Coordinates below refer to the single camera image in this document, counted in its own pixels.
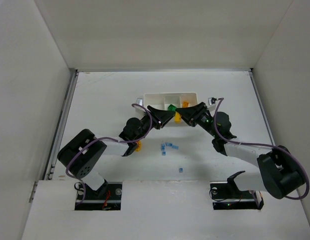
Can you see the green lego brick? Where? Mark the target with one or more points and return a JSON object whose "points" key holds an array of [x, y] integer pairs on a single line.
{"points": [[171, 107]]}

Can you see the yellow butterfly lego brick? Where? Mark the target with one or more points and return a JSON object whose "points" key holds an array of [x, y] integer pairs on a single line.
{"points": [[139, 146]]}

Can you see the yellow square lego brick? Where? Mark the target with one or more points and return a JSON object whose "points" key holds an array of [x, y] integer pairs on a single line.
{"points": [[185, 104]]}

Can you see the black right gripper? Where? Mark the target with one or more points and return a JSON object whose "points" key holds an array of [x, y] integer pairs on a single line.
{"points": [[197, 116]]}

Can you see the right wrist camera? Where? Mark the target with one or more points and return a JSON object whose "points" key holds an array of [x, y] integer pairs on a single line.
{"points": [[212, 102]]}

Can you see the white three-compartment container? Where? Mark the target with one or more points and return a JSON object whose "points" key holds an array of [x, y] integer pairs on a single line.
{"points": [[162, 101]]}

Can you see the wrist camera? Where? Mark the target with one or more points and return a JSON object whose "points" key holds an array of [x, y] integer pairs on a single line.
{"points": [[212, 102], [139, 104]]}

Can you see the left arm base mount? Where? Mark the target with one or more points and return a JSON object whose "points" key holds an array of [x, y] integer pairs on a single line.
{"points": [[106, 198]]}

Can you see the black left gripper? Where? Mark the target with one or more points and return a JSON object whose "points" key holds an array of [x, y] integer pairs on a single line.
{"points": [[154, 117]]}

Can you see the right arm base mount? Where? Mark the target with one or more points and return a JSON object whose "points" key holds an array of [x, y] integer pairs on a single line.
{"points": [[226, 195]]}

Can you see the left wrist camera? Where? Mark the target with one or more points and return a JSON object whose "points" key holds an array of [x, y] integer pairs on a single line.
{"points": [[139, 104]]}

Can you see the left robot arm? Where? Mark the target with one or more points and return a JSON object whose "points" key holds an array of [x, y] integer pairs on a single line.
{"points": [[82, 153]]}

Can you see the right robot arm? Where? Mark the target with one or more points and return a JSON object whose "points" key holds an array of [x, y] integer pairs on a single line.
{"points": [[280, 172]]}

